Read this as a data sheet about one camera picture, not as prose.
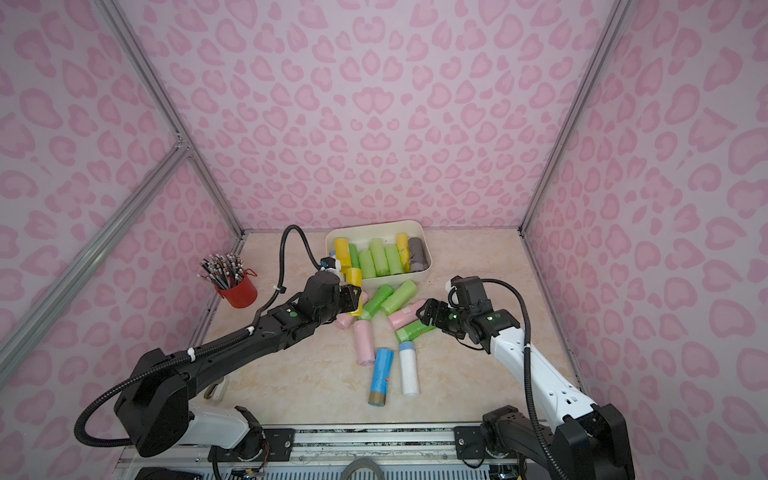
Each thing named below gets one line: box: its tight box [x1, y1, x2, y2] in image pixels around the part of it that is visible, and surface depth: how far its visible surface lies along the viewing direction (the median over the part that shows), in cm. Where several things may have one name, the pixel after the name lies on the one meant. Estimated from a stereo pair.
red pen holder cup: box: [216, 268, 258, 309], surface depth 102 cm
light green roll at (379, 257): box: [369, 238, 391, 277], surface depth 109 cm
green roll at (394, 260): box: [384, 244, 404, 275], surface depth 109 cm
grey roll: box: [408, 237, 428, 272], surface depth 108 cm
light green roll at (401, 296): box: [381, 280, 418, 315], surface depth 100 cm
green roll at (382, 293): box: [364, 284, 394, 317], surface depth 100 cm
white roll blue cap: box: [399, 342, 420, 397], surface depth 85 cm
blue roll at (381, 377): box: [368, 348, 395, 407], surface depth 83 cm
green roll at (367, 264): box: [358, 248, 377, 279], surface depth 109 cm
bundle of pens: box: [197, 252, 245, 289], surface depth 90 cm
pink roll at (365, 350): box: [353, 320, 376, 366], surface depth 90 cm
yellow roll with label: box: [396, 233, 411, 272], surface depth 109 cm
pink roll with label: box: [387, 300, 427, 331], surface depth 94 cm
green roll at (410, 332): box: [395, 320, 436, 343], surface depth 92 cm
